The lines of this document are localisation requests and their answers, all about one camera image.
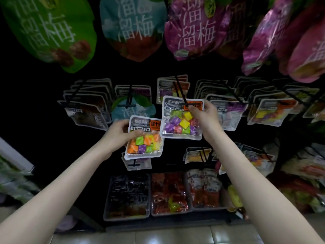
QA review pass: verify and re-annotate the clear orange-candy snack bag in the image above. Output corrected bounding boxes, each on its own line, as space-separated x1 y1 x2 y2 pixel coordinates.
156 75 191 105

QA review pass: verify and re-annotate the person's left hand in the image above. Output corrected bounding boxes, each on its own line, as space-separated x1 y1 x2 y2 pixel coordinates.
99 119 145 158

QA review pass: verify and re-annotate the clear tray of dark candies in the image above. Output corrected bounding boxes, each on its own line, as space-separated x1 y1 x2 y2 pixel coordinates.
103 174 151 222

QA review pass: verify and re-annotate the person's right forearm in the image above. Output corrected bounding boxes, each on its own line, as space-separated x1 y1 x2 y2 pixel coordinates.
205 132 323 244

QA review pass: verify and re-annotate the large green round snack bag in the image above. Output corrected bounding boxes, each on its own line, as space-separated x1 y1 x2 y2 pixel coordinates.
0 0 97 74

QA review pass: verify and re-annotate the row of red orange pouches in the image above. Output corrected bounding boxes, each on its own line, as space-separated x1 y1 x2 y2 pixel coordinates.
272 175 325 214

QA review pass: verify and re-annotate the small yellow green pouch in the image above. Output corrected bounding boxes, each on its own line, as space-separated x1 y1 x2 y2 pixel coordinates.
227 184 243 209

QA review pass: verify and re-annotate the clear tray of mixed candies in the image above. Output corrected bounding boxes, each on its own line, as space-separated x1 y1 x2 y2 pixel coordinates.
185 168 224 210

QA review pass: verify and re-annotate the person's right hand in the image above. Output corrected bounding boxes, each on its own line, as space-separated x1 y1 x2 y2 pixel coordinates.
189 100 224 145

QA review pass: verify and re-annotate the large teal round snack bag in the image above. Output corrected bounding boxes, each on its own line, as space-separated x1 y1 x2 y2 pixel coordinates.
100 0 168 62

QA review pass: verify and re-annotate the clear colourful-cube candy bag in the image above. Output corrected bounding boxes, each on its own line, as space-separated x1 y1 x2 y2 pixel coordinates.
160 96 204 140
124 115 165 161

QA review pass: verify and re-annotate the small pink floor object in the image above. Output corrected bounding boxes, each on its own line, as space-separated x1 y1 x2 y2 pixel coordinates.
55 215 78 233

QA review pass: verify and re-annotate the row of green wrapped packets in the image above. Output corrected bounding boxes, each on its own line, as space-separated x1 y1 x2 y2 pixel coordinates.
0 157 37 204

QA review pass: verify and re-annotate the white red-label snack bag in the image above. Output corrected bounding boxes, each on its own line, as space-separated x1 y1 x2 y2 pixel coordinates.
282 150 325 183

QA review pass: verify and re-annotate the small clear purple-label pouch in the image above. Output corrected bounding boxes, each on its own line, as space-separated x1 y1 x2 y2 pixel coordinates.
122 154 152 171

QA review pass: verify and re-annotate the row of small clear pouches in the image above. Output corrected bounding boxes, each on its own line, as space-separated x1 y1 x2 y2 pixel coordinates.
183 142 277 176

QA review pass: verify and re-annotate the person's left forearm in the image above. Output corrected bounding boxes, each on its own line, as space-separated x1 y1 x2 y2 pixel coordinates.
0 145 115 244

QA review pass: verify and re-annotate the clear tray of red candies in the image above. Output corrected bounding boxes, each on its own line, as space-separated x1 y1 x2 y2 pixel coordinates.
151 171 193 217

